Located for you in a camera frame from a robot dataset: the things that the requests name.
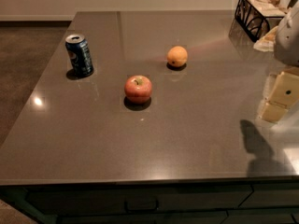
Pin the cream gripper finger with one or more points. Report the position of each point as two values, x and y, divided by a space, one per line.
282 93

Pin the orange fruit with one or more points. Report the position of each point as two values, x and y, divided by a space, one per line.
177 56

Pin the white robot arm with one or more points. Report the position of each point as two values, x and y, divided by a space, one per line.
286 48

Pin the red apple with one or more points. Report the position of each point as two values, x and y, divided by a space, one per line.
138 89

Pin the white napkin on table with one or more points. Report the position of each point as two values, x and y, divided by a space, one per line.
267 42

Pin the blue soda can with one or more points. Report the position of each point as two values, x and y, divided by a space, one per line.
79 54

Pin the black wire napkin holder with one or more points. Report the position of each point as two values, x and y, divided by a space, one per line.
258 17

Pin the dark cabinet drawer with handle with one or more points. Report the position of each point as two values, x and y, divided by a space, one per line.
132 200

